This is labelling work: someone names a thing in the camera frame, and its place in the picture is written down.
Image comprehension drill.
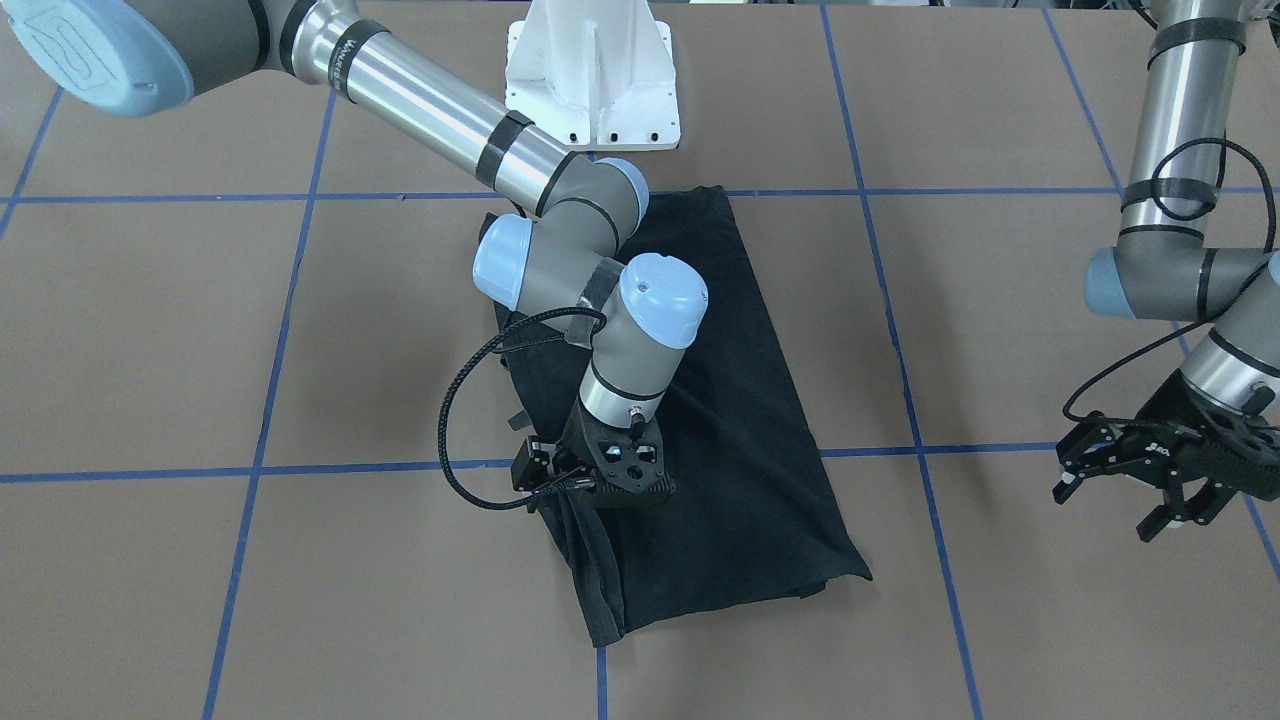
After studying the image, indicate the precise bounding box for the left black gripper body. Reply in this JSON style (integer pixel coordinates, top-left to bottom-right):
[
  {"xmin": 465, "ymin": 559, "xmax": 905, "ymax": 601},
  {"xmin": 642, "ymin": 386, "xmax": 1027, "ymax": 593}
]
[{"xmin": 1091, "ymin": 372, "xmax": 1279, "ymax": 501}]

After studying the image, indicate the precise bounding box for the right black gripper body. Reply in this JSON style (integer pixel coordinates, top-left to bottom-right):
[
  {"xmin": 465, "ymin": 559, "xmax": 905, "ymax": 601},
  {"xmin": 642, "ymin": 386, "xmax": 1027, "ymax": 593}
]
[{"xmin": 552, "ymin": 400, "xmax": 600, "ymax": 480}]

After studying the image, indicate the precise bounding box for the black printed t-shirt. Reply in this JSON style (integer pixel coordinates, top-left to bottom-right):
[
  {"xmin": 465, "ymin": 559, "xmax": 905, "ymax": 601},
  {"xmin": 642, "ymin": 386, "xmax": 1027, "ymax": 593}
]
[{"xmin": 538, "ymin": 186, "xmax": 872, "ymax": 647}]

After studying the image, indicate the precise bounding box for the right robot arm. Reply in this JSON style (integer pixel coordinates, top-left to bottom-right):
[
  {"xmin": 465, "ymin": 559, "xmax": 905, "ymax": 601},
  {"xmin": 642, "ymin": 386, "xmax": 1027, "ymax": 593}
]
[{"xmin": 3, "ymin": 26, "xmax": 507, "ymax": 489}]

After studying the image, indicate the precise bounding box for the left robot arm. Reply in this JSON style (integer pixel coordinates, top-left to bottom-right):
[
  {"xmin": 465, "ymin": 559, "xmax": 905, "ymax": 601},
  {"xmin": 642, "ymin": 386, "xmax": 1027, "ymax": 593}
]
[{"xmin": 1053, "ymin": 1, "xmax": 1279, "ymax": 542}]

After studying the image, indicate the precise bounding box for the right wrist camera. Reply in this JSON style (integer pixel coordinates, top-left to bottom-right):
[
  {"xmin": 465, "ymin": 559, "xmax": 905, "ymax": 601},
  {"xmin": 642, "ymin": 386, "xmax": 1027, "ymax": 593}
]
[{"xmin": 511, "ymin": 419, "xmax": 675, "ymax": 509}]

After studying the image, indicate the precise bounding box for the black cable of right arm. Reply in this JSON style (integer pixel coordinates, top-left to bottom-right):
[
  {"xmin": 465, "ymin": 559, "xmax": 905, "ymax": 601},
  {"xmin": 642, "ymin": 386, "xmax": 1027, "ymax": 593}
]
[{"xmin": 436, "ymin": 306, "xmax": 609, "ymax": 512}]

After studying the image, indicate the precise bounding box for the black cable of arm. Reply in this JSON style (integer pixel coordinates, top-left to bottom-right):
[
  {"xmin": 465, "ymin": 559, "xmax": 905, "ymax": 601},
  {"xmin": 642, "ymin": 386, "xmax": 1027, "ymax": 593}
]
[
  {"xmin": 1062, "ymin": 136, "xmax": 1280, "ymax": 425},
  {"xmin": 436, "ymin": 306, "xmax": 609, "ymax": 512}
]

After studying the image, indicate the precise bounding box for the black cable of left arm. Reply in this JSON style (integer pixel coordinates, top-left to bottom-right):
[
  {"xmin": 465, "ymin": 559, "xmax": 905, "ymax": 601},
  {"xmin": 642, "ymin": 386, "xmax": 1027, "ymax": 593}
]
[{"xmin": 1062, "ymin": 136, "xmax": 1280, "ymax": 425}]

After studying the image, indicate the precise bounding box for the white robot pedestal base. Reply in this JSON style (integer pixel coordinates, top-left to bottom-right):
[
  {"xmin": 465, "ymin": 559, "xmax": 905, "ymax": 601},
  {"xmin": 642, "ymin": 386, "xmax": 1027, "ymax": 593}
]
[{"xmin": 506, "ymin": 1, "xmax": 682, "ymax": 152}]

